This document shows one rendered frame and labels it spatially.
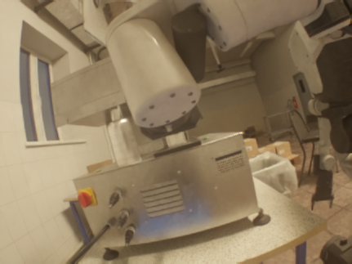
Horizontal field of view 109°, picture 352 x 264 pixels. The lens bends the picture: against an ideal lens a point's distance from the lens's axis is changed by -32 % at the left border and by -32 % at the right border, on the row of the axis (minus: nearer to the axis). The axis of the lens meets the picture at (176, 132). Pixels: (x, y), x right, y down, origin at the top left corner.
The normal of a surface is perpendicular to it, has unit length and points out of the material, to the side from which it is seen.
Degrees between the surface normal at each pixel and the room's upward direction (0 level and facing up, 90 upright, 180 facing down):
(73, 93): 90
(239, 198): 90
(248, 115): 90
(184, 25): 75
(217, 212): 90
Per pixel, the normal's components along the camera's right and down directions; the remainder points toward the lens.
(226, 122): -0.04, -0.01
